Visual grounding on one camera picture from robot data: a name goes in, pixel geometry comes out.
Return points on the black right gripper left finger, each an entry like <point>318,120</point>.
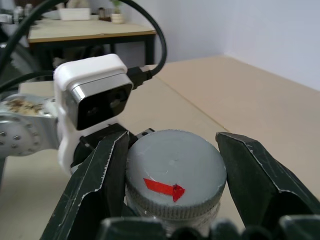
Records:
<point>87,190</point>

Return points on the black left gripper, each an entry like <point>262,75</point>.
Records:
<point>100,133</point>

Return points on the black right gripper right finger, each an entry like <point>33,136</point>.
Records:
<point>260,180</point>

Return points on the clear plastic jar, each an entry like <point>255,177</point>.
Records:
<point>150,213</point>

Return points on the grey lid with red arrow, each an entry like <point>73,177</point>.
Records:
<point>175,165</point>

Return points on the white rectangular box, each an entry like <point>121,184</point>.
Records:
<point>74,14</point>

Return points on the wooden table with black legs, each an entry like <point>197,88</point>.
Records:
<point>87,31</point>

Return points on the small potted plant white pot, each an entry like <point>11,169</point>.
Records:
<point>117,18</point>

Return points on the small dark brown holder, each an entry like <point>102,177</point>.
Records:
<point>104,14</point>

